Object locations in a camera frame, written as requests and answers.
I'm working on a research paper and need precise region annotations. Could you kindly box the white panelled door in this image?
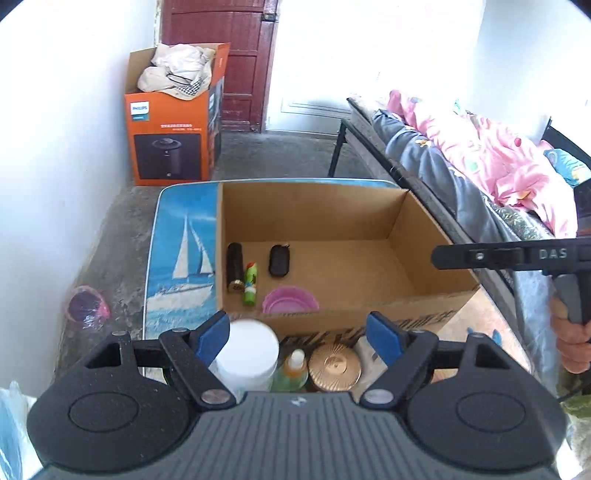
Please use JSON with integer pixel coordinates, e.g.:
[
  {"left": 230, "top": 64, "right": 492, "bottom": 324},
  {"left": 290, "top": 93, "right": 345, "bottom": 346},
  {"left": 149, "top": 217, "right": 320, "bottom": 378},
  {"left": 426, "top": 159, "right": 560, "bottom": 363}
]
[{"left": 267, "top": 0, "right": 370, "bottom": 137}]

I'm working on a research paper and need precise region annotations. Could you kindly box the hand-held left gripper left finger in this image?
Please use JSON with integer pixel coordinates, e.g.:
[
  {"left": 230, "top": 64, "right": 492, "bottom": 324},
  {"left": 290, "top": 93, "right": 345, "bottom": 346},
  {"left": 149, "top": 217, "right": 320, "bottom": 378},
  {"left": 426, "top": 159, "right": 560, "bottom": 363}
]
[{"left": 85, "top": 311, "right": 238, "bottom": 411}]

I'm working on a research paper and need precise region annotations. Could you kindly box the green lip balm stick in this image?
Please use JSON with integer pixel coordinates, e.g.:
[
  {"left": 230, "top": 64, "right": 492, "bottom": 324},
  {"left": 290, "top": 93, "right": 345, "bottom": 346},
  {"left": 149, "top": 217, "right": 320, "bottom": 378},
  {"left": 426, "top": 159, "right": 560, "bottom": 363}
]
[{"left": 243, "top": 261, "right": 259, "bottom": 306}]

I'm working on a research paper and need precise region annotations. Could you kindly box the black bed frame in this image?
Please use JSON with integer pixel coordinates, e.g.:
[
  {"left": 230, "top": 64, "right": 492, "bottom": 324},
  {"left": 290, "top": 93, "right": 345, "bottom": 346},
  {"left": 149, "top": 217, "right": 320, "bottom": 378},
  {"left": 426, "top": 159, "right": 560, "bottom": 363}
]
[{"left": 328, "top": 96, "right": 532, "bottom": 324}]

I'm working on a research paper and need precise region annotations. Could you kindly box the beige crumpled cloth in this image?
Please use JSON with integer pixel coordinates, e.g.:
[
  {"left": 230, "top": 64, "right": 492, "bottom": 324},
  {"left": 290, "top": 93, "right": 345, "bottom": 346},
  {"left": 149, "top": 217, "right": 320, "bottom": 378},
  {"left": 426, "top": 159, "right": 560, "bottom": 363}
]
[{"left": 137, "top": 43, "right": 218, "bottom": 100}]

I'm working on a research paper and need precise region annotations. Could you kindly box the black cylindrical tube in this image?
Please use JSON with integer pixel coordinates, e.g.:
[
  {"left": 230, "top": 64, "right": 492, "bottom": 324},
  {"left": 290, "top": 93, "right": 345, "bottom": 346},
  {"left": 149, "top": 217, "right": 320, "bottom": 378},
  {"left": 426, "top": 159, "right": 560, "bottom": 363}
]
[{"left": 226, "top": 242, "right": 245, "bottom": 292}]

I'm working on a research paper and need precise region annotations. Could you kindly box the black jar with gold lid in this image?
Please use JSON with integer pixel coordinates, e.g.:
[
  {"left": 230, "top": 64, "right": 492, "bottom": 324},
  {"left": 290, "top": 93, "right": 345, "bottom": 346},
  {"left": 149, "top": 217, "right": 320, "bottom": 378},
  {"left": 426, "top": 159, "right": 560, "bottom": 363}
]
[{"left": 307, "top": 342, "right": 363, "bottom": 394}]

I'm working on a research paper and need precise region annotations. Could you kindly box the white supplement bottle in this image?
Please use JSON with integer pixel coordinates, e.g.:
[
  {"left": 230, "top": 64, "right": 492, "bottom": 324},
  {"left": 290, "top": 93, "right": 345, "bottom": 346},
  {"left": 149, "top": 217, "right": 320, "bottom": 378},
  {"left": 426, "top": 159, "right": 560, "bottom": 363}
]
[{"left": 210, "top": 318, "right": 281, "bottom": 398}]

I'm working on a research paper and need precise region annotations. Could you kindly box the blue plastic bag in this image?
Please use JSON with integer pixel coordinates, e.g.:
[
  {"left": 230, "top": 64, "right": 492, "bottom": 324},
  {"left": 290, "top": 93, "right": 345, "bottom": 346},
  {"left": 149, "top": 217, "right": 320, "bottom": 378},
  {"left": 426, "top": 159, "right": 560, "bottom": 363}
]
[{"left": 0, "top": 381, "right": 38, "bottom": 480}]

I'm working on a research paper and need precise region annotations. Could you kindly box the purple ball in plastic bag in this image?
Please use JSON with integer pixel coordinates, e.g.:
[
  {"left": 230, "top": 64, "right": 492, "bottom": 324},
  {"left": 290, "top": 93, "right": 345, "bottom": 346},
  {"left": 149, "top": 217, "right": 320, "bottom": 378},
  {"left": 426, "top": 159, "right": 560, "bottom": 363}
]
[{"left": 65, "top": 285, "right": 110, "bottom": 330}]

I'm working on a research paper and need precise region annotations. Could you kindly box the dark red wooden door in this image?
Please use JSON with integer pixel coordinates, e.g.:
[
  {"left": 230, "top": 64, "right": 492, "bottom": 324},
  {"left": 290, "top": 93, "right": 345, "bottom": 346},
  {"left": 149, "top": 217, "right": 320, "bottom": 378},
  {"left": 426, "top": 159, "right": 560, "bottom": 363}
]
[{"left": 159, "top": 0, "right": 281, "bottom": 134}]

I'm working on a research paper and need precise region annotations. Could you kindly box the grey blanket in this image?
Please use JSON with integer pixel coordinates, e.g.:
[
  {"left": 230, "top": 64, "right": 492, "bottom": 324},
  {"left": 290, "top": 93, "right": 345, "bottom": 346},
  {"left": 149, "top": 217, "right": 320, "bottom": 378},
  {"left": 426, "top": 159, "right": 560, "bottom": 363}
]
[{"left": 372, "top": 108, "right": 591, "bottom": 370}]

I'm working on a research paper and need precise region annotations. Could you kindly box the brown cardboard box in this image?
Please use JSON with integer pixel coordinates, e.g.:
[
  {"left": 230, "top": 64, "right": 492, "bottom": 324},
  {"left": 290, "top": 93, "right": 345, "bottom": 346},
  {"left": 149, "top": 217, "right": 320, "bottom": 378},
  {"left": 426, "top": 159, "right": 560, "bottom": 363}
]
[{"left": 216, "top": 181, "right": 481, "bottom": 352}]

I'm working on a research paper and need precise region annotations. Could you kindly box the black key fob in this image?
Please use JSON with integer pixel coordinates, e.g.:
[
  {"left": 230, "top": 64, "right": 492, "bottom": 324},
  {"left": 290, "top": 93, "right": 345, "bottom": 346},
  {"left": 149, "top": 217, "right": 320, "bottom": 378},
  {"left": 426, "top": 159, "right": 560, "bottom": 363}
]
[{"left": 269, "top": 244, "right": 291, "bottom": 278}]

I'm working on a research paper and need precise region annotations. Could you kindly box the pink quilt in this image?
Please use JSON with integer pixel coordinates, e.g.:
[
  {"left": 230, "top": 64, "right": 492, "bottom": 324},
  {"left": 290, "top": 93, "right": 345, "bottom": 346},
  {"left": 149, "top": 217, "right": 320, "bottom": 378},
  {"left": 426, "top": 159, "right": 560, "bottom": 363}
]
[{"left": 387, "top": 89, "right": 580, "bottom": 238}]

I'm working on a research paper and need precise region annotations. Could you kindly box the person's right hand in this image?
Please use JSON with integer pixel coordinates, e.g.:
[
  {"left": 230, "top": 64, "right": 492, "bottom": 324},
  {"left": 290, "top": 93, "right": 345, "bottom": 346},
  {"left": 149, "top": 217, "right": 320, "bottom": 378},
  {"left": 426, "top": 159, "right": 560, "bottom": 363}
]
[{"left": 549, "top": 295, "right": 591, "bottom": 376}]

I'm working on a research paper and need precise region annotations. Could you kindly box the white charger plug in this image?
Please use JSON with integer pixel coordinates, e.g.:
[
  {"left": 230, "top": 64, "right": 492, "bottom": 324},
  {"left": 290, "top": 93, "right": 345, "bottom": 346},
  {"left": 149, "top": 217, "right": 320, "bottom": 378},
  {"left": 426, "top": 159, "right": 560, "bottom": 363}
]
[{"left": 355, "top": 335, "right": 391, "bottom": 393}]

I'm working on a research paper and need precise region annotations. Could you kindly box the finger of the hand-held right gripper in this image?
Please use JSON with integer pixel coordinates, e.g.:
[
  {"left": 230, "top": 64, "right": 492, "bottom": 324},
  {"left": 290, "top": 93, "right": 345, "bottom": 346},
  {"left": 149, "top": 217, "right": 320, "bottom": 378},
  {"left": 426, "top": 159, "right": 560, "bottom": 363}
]
[{"left": 431, "top": 242, "right": 525, "bottom": 272}]

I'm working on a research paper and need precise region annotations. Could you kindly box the green dropper bottle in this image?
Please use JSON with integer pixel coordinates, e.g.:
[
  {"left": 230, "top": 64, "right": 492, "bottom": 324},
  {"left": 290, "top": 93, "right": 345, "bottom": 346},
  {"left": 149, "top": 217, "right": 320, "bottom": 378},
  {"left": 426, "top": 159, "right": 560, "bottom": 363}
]
[{"left": 272, "top": 349, "right": 309, "bottom": 394}]

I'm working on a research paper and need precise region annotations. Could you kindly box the pink plastic bowl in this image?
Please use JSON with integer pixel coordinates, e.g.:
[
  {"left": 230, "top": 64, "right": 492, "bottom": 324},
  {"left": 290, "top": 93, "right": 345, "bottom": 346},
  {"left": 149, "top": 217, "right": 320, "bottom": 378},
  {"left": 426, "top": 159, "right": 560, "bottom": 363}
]
[{"left": 262, "top": 285, "right": 320, "bottom": 315}]

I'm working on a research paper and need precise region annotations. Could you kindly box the orange appliance carton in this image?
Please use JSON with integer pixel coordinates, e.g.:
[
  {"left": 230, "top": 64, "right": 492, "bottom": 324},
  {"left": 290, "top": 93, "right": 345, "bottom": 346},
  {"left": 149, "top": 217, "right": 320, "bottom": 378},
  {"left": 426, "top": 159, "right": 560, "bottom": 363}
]
[{"left": 124, "top": 43, "right": 230, "bottom": 186}]

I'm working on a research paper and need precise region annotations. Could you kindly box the person's right forearm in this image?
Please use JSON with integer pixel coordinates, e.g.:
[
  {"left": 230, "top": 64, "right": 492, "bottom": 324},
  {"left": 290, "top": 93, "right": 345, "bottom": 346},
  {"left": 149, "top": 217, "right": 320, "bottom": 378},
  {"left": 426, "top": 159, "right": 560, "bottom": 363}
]
[{"left": 554, "top": 362, "right": 591, "bottom": 480}]

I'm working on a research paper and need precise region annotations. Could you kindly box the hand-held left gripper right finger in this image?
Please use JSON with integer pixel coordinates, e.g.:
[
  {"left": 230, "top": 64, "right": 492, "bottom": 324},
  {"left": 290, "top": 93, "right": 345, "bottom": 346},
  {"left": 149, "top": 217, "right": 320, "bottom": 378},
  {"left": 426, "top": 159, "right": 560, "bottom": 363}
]
[{"left": 360, "top": 312, "right": 510, "bottom": 409}]

